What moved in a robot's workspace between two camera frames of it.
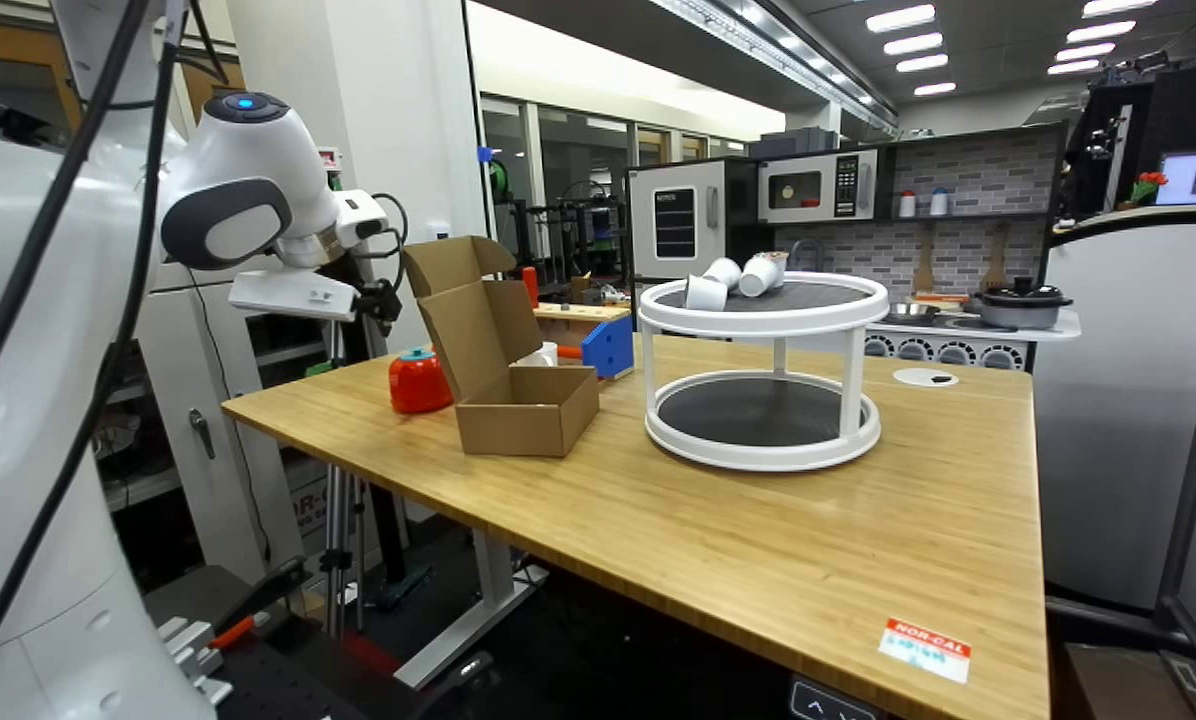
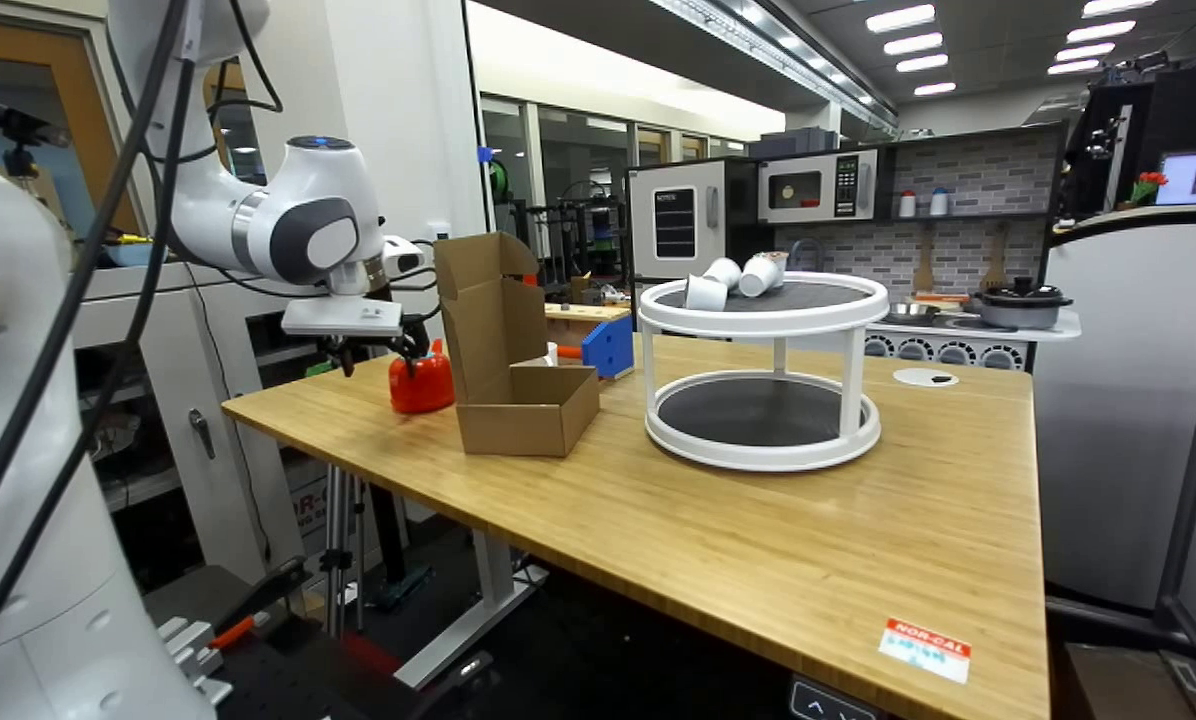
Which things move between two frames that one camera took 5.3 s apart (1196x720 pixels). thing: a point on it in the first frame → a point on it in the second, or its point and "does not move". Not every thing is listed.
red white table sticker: (933, 655) does not move
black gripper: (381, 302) → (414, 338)
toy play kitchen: (929, 212) does not move
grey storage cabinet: (193, 493) does not move
